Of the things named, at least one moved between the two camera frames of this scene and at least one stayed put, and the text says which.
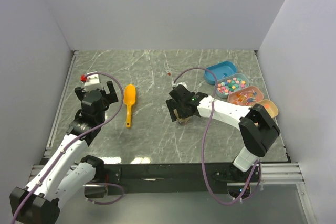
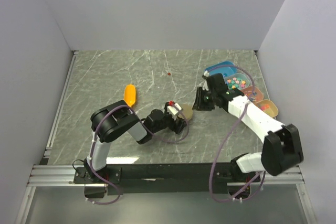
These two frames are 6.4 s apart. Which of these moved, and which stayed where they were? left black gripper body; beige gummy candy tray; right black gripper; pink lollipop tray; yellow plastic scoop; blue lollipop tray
Moved: right black gripper; left black gripper body
Stayed: yellow plastic scoop; pink lollipop tray; blue lollipop tray; beige gummy candy tray
